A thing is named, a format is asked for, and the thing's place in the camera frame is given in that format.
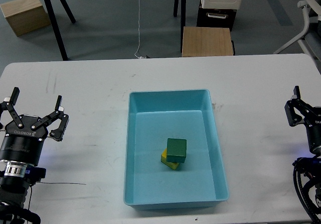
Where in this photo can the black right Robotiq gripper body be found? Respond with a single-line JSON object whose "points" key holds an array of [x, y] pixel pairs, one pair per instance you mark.
{"points": [[313, 134]]}

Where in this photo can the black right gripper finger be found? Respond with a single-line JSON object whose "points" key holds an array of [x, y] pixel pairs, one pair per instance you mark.
{"points": [[299, 112]]}

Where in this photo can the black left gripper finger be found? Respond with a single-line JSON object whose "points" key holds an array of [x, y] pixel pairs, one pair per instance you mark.
{"points": [[9, 103], [41, 125]]}

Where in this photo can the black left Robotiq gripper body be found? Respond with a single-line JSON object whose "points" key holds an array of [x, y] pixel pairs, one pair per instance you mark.
{"points": [[23, 145]]}

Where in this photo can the green block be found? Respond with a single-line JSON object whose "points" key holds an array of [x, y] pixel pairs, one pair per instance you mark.
{"points": [[176, 150]]}

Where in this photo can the yellow block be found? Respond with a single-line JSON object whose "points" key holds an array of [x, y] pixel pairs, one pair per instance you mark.
{"points": [[163, 158]]}

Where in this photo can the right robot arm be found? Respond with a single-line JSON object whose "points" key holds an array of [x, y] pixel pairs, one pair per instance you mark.
{"points": [[306, 170]]}

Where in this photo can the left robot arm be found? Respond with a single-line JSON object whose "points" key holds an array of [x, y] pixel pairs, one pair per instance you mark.
{"points": [[16, 179]]}

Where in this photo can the wooden box left floor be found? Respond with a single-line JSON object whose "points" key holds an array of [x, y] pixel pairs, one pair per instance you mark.
{"points": [[25, 16]]}

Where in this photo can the white office chair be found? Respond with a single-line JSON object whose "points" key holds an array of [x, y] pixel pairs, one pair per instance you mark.
{"points": [[309, 38]]}

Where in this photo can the black table legs left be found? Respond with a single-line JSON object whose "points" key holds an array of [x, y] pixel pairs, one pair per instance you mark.
{"points": [[55, 26]]}

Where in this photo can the black table legs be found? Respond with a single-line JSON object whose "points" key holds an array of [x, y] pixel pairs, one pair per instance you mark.
{"points": [[182, 20], [55, 26]]}

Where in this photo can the light blue plastic bin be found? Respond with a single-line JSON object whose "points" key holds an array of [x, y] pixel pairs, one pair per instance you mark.
{"points": [[155, 116]]}

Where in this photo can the black storage crate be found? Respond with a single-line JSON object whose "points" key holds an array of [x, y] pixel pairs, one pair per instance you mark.
{"points": [[216, 18]]}

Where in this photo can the black table legs centre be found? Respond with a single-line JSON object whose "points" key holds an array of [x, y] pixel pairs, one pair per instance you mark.
{"points": [[182, 20]]}

